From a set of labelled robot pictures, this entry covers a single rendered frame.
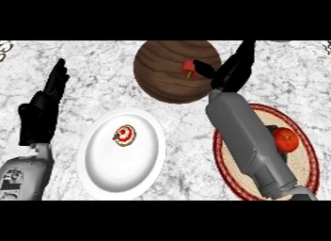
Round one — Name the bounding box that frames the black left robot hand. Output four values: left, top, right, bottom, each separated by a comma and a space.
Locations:
16, 57, 70, 148

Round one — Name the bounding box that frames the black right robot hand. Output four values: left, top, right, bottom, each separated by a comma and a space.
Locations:
191, 40, 256, 94

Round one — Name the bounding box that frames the small red bell pepper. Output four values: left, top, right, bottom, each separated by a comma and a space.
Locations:
180, 58, 200, 80

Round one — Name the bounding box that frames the brown wooden bowl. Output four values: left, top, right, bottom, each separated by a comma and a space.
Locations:
131, 40, 224, 104

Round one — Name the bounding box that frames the beige placemat with red rim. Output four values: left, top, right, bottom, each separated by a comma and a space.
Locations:
211, 103, 320, 201

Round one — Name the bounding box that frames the red round tomato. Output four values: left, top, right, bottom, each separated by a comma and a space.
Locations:
271, 126, 299, 154

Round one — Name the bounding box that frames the white oval plate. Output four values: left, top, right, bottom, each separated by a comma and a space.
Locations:
75, 106, 166, 201

